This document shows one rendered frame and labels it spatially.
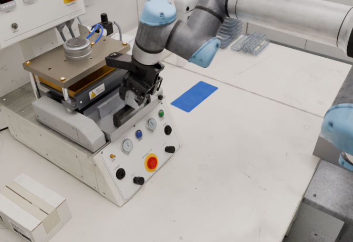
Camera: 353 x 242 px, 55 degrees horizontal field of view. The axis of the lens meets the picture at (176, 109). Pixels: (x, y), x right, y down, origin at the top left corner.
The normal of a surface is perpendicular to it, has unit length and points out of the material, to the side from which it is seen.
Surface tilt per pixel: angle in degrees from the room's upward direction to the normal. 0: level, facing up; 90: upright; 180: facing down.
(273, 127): 0
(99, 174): 90
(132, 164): 65
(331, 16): 51
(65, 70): 0
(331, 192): 0
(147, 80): 90
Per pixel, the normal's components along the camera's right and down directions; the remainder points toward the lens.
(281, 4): -0.54, -0.20
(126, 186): 0.74, -0.01
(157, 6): 0.28, -0.62
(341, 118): -0.77, -0.37
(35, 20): 0.82, 0.35
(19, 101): 0.00, -0.79
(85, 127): 0.54, -0.37
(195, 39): -0.04, -0.04
